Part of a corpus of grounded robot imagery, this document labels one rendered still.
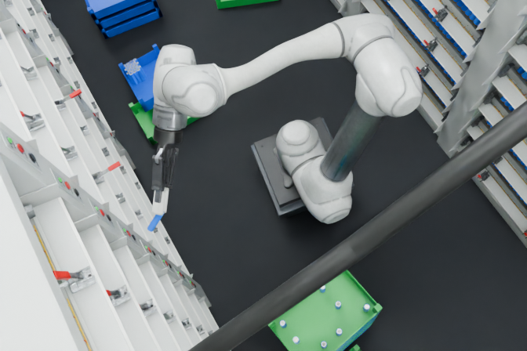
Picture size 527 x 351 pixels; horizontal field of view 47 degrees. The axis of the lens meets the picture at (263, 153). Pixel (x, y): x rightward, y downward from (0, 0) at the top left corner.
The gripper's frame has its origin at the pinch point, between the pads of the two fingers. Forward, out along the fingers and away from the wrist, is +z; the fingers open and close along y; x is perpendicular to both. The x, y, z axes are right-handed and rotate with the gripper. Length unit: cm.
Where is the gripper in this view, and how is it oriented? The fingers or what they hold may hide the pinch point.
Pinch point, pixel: (160, 200)
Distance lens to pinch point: 165.0
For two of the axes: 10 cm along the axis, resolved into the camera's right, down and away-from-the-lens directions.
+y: -2.2, 1.9, -9.6
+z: -1.5, 9.6, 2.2
